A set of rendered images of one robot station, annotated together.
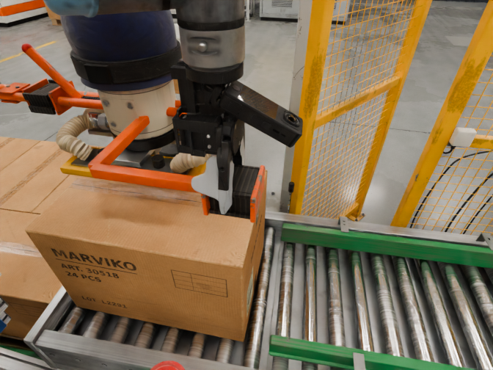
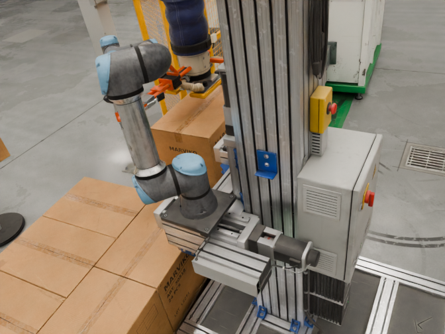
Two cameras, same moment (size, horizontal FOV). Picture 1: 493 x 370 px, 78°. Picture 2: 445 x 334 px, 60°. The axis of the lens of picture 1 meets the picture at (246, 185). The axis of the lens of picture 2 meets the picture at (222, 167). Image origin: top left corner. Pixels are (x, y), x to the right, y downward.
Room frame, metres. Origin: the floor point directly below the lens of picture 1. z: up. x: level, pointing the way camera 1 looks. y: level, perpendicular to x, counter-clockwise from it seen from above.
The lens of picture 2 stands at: (-0.13, 2.21, 2.05)
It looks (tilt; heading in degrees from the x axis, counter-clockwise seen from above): 37 degrees down; 291
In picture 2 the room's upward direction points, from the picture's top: 10 degrees counter-clockwise
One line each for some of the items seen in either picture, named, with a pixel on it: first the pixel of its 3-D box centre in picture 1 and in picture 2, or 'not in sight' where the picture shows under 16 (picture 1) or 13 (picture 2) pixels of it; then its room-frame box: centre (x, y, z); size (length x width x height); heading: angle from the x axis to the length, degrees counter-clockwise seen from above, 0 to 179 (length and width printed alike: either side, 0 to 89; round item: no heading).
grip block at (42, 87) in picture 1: (51, 96); (169, 81); (0.75, 0.50, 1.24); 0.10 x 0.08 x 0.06; 168
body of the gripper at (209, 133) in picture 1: (211, 109); not in sight; (0.38, 0.05, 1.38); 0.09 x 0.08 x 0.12; 78
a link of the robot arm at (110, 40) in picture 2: not in sight; (111, 50); (0.81, 0.83, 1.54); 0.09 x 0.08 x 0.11; 125
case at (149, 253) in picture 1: (170, 239); (208, 134); (0.68, 0.26, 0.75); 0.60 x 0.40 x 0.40; 78
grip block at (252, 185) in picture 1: (235, 189); not in sight; (0.37, 0.02, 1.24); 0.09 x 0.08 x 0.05; 168
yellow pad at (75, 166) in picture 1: (132, 162); (211, 80); (0.60, 0.28, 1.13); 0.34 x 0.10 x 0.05; 78
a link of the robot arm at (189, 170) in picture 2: not in sight; (189, 173); (0.39, 1.21, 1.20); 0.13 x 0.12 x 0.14; 35
